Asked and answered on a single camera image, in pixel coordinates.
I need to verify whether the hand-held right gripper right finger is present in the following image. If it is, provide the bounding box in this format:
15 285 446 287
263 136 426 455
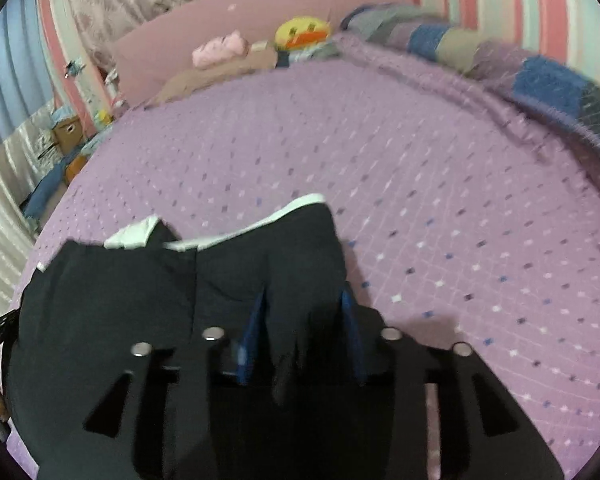
340 285 566 480

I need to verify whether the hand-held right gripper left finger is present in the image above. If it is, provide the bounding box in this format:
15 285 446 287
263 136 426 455
37 287 268 480

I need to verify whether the black jacket with white lining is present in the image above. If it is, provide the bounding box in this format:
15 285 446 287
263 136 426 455
2 193 396 480

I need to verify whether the white satin curtain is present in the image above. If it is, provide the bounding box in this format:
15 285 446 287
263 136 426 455
0 100 58 323

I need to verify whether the blue cloth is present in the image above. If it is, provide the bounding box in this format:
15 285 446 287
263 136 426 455
22 152 89 222

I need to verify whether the bed with purple dotted sheet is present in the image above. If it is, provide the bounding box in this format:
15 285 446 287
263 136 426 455
5 42 600 480

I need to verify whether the cardboard box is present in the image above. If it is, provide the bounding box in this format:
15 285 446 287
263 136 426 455
51 115 84 154

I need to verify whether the brown pillow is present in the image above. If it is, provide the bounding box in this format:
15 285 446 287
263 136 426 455
145 42 281 109

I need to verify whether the pink folded garment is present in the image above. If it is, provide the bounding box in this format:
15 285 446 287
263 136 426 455
192 30 251 68

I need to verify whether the yellow duck plush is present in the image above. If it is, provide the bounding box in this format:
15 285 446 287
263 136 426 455
274 16 341 68

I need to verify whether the patchwork quilt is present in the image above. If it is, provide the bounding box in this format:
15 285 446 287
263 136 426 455
340 2 600 166

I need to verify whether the pink headboard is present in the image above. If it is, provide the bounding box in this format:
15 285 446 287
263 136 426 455
110 0 417 107

